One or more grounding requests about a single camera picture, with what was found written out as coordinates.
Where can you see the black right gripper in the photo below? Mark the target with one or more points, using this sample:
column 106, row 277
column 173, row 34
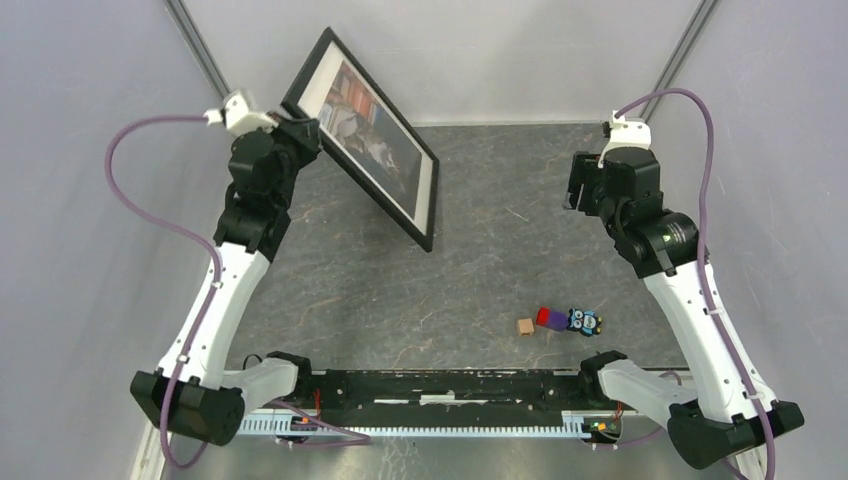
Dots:
column 584, row 170

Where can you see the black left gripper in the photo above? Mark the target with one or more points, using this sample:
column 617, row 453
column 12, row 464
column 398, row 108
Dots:
column 301, row 133

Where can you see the black picture frame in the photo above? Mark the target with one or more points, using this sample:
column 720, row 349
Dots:
column 427, row 218

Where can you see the cat photo print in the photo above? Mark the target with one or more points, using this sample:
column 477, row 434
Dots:
column 360, row 124

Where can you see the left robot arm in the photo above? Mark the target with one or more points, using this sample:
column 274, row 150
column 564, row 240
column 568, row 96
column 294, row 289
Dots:
column 190, row 393

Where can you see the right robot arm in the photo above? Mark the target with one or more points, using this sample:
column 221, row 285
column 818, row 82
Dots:
column 729, row 409

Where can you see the red purple toy brick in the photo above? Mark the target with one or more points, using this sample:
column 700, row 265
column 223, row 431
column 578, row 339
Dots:
column 552, row 319

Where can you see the blue owl toy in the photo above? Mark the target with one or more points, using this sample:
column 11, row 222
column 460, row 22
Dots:
column 585, row 322

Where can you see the small wooden cube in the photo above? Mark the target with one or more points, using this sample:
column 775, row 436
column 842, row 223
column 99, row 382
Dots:
column 525, row 327

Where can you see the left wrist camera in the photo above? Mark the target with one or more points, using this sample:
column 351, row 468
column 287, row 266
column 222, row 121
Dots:
column 239, row 116

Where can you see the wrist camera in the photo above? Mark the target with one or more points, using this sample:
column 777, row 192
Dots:
column 623, row 133
column 239, row 116

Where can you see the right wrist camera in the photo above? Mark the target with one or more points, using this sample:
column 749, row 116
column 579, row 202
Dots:
column 623, row 133

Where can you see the aluminium frame rail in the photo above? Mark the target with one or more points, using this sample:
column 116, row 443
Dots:
column 198, row 47

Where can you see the white cable duct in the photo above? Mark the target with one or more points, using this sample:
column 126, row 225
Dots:
column 284, row 423

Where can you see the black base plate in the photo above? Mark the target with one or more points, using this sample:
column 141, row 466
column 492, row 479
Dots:
column 446, row 398

